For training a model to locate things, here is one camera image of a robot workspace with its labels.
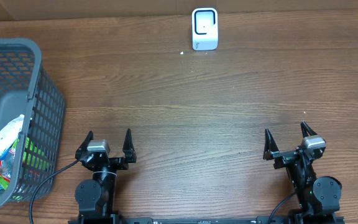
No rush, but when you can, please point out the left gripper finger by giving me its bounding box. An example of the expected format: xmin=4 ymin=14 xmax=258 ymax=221
xmin=122 ymin=128 xmax=137 ymax=163
xmin=75 ymin=131 xmax=93 ymax=159

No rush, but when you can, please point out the grey plastic mesh basket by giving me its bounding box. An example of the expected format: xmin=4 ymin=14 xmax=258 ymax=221
xmin=0 ymin=38 xmax=66 ymax=207

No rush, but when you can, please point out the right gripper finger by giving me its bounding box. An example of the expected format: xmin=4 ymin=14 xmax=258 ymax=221
xmin=300 ymin=121 xmax=317 ymax=138
xmin=263 ymin=128 xmax=280 ymax=161

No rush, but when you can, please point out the white barcode scanner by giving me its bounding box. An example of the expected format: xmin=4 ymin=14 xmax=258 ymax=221
xmin=191 ymin=7 xmax=219 ymax=51

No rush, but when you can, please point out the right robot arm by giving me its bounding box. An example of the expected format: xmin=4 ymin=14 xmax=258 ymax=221
xmin=263 ymin=121 xmax=343 ymax=223

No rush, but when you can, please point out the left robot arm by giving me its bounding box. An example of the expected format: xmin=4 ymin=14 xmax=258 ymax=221
xmin=75 ymin=129 xmax=137 ymax=223

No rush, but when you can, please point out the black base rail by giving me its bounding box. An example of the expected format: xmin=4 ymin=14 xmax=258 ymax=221
xmin=68 ymin=214 xmax=345 ymax=224

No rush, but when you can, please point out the green red snack bag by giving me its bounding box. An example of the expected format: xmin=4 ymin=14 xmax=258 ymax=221
xmin=0 ymin=136 xmax=49 ymax=191

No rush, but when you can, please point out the white tube gold cap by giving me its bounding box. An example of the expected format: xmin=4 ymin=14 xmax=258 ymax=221
xmin=0 ymin=114 xmax=24 ymax=157

